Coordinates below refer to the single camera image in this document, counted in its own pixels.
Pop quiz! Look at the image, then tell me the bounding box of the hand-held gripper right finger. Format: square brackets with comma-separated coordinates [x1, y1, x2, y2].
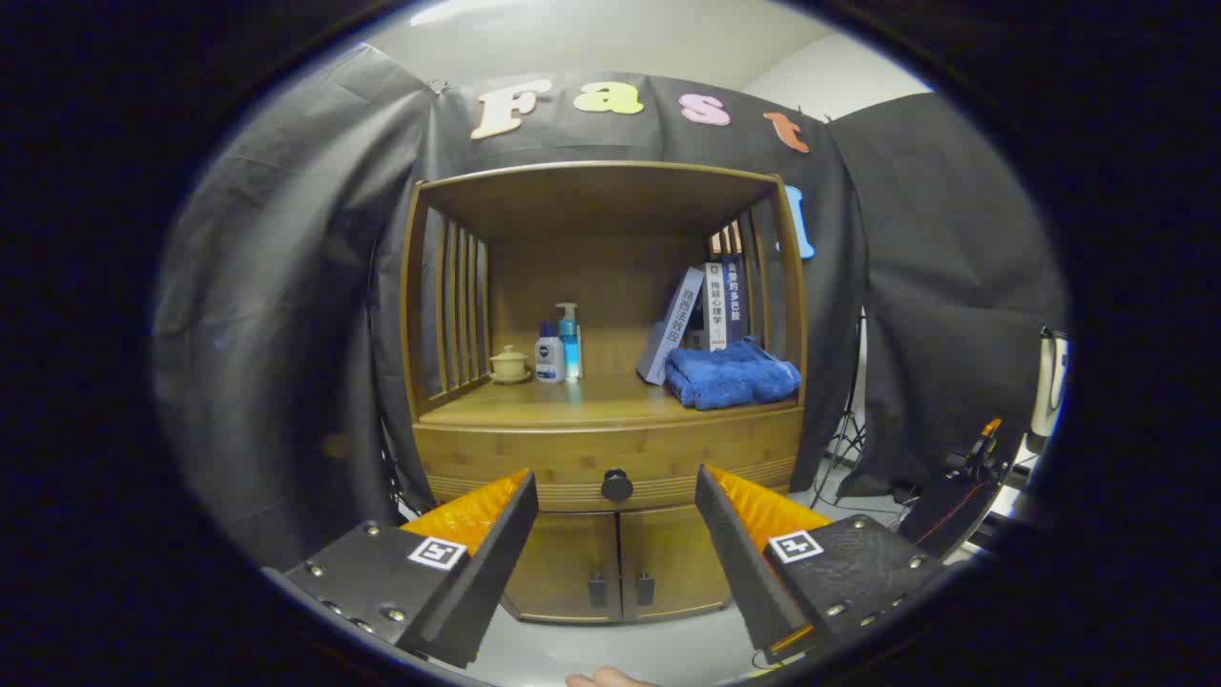
[694, 464, 955, 666]

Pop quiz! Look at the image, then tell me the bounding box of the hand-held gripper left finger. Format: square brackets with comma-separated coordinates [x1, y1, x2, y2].
[262, 468, 540, 669]

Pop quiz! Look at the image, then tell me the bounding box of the wooden drawer with black knob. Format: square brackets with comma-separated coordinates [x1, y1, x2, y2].
[412, 406, 804, 511]

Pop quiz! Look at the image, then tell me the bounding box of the wooden countertop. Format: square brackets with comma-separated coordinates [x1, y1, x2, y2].
[420, 367, 800, 427]

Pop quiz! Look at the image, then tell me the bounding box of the wooden cabinet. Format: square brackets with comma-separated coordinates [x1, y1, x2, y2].
[401, 160, 810, 626]

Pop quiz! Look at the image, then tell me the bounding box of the light stand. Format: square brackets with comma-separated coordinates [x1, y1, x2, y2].
[811, 310, 869, 507]

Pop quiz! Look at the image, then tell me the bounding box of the blue folded towel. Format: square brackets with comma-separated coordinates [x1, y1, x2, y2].
[665, 339, 802, 411]

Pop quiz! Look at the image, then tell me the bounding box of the beige lidded teacup with saucer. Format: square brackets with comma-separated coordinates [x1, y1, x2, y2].
[488, 345, 532, 385]

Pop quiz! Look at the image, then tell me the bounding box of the black equipment with orange part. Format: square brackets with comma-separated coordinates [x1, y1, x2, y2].
[897, 417, 1012, 559]

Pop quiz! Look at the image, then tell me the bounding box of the white lotion bottle blue cap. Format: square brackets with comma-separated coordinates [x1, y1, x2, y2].
[534, 322, 566, 385]

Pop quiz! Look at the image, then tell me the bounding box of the blue pump bottle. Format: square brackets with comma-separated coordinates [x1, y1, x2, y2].
[555, 302, 585, 383]

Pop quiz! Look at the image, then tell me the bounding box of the grey leaning book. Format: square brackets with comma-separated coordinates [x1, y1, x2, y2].
[636, 267, 707, 386]

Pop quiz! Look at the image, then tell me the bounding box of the dark blue book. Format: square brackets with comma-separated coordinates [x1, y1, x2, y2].
[722, 253, 748, 346]

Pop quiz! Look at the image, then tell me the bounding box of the white appliance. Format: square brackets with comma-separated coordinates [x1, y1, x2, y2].
[1025, 324, 1069, 454]

